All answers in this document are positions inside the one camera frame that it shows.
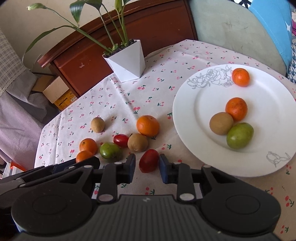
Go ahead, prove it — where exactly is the green fruit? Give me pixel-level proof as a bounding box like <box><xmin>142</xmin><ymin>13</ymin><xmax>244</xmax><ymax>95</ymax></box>
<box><xmin>226</xmin><ymin>123</ymin><xmax>254</xmax><ymax>150</ymax></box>
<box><xmin>99</xmin><ymin>142</ymin><xmax>122</xmax><ymax>161</ymax></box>

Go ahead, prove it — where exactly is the red cherry tomato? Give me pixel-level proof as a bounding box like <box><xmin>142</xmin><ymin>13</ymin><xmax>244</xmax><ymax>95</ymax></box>
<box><xmin>113</xmin><ymin>134</ymin><xmax>129</xmax><ymax>148</ymax></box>
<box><xmin>139</xmin><ymin>149</ymin><xmax>159</xmax><ymax>173</ymax></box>

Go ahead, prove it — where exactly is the orange mandarin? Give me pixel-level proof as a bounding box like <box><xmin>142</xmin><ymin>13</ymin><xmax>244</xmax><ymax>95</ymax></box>
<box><xmin>76</xmin><ymin>150</ymin><xmax>93</xmax><ymax>163</ymax></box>
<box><xmin>225</xmin><ymin>97</ymin><xmax>248</xmax><ymax>121</ymax></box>
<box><xmin>79</xmin><ymin>138</ymin><xmax>98</xmax><ymax>155</ymax></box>
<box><xmin>136</xmin><ymin>115</ymin><xmax>160</xmax><ymax>138</ymax></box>
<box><xmin>232</xmin><ymin>68</ymin><xmax>250</xmax><ymax>87</ymax></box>

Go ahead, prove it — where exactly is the cherry print tablecloth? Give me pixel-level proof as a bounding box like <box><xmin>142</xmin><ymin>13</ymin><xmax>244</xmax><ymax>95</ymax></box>
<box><xmin>34</xmin><ymin>40</ymin><xmax>295</xmax><ymax>240</ymax></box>

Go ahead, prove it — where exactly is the cardboard box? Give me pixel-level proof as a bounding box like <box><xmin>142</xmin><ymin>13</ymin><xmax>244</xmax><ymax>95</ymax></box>
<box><xmin>32</xmin><ymin>75</ymin><xmax>77</xmax><ymax>111</ymax></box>

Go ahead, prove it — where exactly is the white geometric plant pot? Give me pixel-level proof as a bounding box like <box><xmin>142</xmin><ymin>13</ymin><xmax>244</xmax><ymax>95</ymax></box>
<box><xmin>104</xmin><ymin>40</ymin><xmax>145</xmax><ymax>83</ymax></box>

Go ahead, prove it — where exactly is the dark wooden cabinet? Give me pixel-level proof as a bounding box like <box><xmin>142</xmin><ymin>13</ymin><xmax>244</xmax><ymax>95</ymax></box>
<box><xmin>37</xmin><ymin>0</ymin><xmax>198</xmax><ymax>98</ymax></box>

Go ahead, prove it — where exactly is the white plate with rose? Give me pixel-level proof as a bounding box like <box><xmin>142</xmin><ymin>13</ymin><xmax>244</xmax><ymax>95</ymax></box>
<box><xmin>173</xmin><ymin>64</ymin><xmax>295</xmax><ymax>177</ymax></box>

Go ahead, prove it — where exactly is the houndstooth sofa cover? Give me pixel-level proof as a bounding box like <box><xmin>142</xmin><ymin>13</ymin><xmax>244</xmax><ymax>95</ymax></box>
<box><xmin>287</xmin><ymin>33</ymin><xmax>296</xmax><ymax>84</ymax></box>

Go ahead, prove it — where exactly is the grey-green sofa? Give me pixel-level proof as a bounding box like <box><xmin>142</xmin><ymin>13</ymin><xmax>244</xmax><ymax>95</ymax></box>
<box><xmin>188</xmin><ymin>0</ymin><xmax>286</xmax><ymax>75</ymax></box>

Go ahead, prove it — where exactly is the green leafy plant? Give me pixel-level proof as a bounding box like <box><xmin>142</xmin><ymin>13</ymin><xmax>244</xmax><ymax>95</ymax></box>
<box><xmin>24</xmin><ymin>1</ymin><xmax>135</xmax><ymax>57</ymax></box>

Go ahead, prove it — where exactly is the blue printed blanket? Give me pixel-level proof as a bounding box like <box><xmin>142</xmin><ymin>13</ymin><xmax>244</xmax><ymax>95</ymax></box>
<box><xmin>249</xmin><ymin>0</ymin><xmax>292</xmax><ymax>69</ymax></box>

